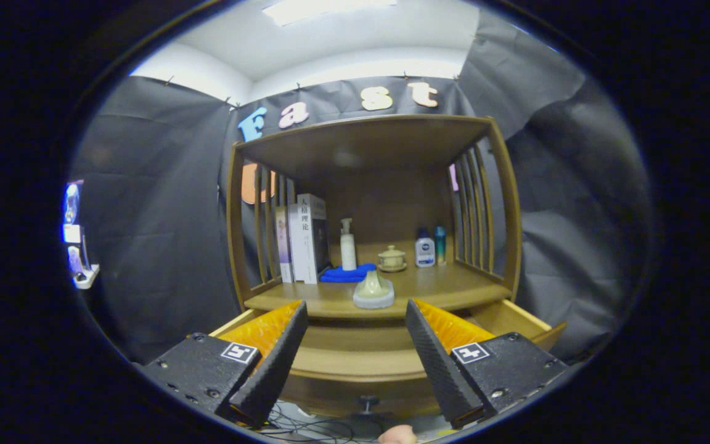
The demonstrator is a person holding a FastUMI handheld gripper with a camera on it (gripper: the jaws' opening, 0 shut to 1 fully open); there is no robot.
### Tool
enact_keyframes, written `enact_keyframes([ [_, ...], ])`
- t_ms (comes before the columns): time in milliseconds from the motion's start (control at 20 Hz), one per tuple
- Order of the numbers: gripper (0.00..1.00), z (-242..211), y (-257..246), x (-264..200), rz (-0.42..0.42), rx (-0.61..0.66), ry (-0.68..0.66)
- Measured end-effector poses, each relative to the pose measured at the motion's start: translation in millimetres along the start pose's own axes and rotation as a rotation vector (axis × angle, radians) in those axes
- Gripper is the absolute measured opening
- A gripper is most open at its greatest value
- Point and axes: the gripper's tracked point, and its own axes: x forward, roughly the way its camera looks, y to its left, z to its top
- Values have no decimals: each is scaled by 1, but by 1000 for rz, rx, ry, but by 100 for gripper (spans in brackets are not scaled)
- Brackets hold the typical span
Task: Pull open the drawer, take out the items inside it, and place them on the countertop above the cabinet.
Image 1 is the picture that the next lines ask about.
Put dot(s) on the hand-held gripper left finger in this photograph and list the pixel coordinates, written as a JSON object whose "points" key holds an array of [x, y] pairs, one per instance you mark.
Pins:
{"points": [[275, 364]]}

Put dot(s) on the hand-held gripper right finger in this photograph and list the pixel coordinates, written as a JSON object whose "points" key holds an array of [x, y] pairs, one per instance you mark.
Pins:
{"points": [[436, 367]]}

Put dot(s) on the black round drawer knob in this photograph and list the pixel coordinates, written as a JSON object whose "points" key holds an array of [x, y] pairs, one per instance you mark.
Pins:
{"points": [[368, 404]]}

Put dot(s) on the wooden drawer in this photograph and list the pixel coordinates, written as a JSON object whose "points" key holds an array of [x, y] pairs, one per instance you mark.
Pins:
{"points": [[355, 345]]}

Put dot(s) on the wooden countertop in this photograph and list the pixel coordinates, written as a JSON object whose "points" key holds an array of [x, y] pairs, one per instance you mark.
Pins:
{"points": [[441, 290]]}

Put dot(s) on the wooden cabinet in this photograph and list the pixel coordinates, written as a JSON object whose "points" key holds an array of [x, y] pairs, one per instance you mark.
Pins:
{"points": [[367, 142]]}

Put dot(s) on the blue folded cloth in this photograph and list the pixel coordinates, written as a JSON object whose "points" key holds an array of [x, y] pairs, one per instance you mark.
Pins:
{"points": [[336, 275]]}

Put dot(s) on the white lotion bottle blue cap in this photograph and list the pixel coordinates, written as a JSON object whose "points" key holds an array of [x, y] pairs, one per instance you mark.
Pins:
{"points": [[425, 253]]}

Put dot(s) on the purple spine book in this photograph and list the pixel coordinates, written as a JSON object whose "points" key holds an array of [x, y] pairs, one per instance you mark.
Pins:
{"points": [[282, 246]]}

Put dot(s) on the beige lidded ceramic cup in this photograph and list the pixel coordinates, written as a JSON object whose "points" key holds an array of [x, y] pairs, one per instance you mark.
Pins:
{"points": [[392, 258]]}

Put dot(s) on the thin white book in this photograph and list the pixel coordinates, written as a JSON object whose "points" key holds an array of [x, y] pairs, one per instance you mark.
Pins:
{"points": [[293, 246]]}

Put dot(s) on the teal bottle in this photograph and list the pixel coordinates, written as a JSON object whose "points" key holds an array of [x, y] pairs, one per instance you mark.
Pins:
{"points": [[440, 243]]}

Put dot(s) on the white spine dark cover book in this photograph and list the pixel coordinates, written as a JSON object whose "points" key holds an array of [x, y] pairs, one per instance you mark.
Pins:
{"points": [[321, 240]]}

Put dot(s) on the white pump bottle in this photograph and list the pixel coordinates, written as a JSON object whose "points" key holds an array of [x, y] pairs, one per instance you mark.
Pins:
{"points": [[348, 253]]}

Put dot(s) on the black backdrop cloth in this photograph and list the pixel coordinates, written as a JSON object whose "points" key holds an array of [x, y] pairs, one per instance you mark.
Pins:
{"points": [[158, 216]]}

